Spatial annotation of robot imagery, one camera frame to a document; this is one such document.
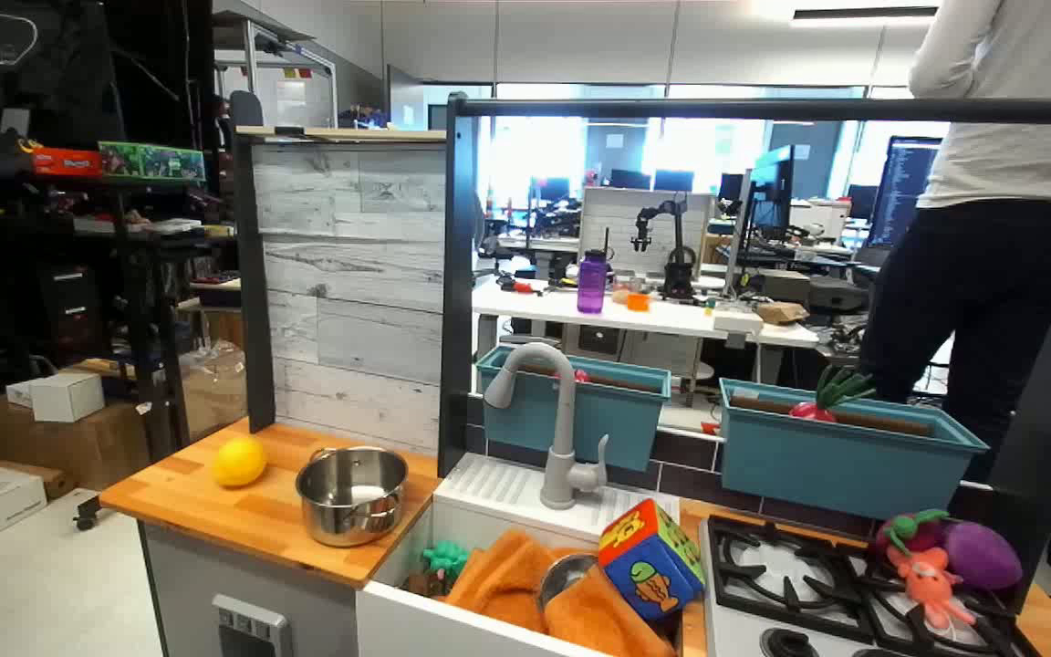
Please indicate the yellow lemon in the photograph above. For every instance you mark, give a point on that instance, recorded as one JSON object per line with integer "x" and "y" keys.
{"x": 240, "y": 461}

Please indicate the small black robot arm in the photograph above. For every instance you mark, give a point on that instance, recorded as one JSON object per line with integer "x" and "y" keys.
{"x": 675, "y": 260}

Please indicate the stainless steel pot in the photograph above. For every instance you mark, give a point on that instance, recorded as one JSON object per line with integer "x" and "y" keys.
{"x": 353, "y": 499}

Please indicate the purple water bottle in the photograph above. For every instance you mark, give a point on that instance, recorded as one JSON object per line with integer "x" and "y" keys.
{"x": 591, "y": 282}

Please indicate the orange cup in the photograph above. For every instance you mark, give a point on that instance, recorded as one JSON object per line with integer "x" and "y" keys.
{"x": 637, "y": 295}

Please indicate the small teal planter box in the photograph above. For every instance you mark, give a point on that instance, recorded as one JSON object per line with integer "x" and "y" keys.
{"x": 602, "y": 422}

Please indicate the grey toy faucet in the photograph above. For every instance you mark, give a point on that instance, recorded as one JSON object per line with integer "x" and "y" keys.
{"x": 562, "y": 451}

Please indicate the white board panel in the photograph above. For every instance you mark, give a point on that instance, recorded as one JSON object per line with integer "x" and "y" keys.
{"x": 608, "y": 222}

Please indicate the white office desk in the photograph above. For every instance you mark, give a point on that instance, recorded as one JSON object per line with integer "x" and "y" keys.
{"x": 659, "y": 323}

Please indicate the green toy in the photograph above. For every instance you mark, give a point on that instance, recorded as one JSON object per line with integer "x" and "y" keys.
{"x": 442, "y": 559}

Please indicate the small steel bowl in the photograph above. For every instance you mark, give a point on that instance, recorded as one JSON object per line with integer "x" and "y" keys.
{"x": 562, "y": 573}

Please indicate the colourful snack box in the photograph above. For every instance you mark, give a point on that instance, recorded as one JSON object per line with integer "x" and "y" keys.
{"x": 652, "y": 564}

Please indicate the black computer monitor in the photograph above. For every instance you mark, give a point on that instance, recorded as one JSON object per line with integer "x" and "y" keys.
{"x": 770, "y": 186}

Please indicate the red radish toy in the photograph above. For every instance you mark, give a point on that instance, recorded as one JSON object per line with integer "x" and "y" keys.
{"x": 822, "y": 396}

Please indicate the white toy sink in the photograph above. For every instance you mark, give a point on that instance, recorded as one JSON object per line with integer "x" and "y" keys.
{"x": 428, "y": 624}

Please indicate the plastic covered box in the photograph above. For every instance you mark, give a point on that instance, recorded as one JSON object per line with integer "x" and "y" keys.
{"x": 214, "y": 389}

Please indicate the large teal planter box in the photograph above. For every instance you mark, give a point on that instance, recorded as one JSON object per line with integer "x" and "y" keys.
{"x": 841, "y": 461}

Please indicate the black shelf rack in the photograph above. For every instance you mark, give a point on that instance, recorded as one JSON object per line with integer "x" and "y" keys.
{"x": 153, "y": 314}

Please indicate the blue screen monitor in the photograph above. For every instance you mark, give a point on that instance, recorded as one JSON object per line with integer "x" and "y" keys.
{"x": 901, "y": 184}

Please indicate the green box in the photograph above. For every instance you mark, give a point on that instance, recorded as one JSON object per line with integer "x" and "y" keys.
{"x": 153, "y": 163}

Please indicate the black toy stove top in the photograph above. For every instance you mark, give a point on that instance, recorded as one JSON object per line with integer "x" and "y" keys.
{"x": 848, "y": 585}

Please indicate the white cardboard box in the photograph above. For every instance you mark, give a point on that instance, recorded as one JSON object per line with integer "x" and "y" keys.
{"x": 57, "y": 396}

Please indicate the pink plush toy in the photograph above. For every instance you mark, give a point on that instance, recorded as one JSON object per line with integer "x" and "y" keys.
{"x": 927, "y": 585}

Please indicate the brown cardboard box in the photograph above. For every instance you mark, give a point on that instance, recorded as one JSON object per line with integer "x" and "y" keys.
{"x": 63, "y": 448}

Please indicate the red box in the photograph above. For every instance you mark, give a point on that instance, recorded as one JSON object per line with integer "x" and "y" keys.
{"x": 66, "y": 163}

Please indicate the purple eggplant plush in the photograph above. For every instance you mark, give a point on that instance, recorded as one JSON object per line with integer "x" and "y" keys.
{"x": 978, "y": 557}

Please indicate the person in white shirt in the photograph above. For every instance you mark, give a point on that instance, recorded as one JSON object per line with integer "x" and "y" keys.
{"x": 1000, "y": 120}

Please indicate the black window frame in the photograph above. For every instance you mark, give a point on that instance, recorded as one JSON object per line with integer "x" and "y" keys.
{"x": 459, "y": 304}

